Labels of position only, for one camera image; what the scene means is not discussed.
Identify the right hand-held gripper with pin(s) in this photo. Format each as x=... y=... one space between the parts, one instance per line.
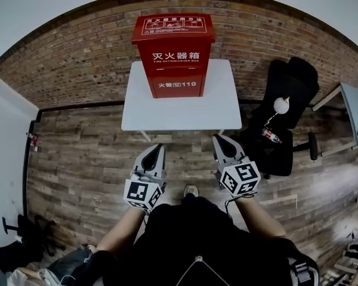
x=240 y=177

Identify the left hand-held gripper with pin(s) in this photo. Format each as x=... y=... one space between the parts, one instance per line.
x=141 y=192

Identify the red fire extinguisher box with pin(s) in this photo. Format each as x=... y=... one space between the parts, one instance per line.
x=173 y=55

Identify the person's right forearm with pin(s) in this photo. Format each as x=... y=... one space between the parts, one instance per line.
x=258 y=216

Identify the person's left forearm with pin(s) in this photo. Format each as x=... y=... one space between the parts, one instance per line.
x=122 y=231

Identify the clear plastic bottle red label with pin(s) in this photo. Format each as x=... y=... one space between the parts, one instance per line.
x=271 y=135

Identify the person's grey shoe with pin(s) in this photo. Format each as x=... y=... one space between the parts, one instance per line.
x=191 y=190

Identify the white square table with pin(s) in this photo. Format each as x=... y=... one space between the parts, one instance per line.
x=182 y=112

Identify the white round ball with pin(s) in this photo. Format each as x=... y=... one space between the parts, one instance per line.
x=281 y=105

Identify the person's black clothing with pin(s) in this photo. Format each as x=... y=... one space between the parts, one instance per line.
x=197 y=237

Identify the black office chair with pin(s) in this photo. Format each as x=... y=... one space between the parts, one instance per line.
x=292 y=82

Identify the grey side table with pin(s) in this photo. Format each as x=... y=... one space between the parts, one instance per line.
x=356 y=112

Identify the black metal stand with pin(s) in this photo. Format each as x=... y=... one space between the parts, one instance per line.
x=32 y=231

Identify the pile of dark equipment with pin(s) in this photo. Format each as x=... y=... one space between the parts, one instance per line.
x=350 y=258

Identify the black bag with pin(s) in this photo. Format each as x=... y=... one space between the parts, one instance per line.
x=18 y=256

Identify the white plastic bag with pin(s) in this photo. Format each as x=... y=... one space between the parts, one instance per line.
x=32 y=277

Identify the small red wall fixture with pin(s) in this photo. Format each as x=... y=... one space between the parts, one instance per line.
x=34 y=142

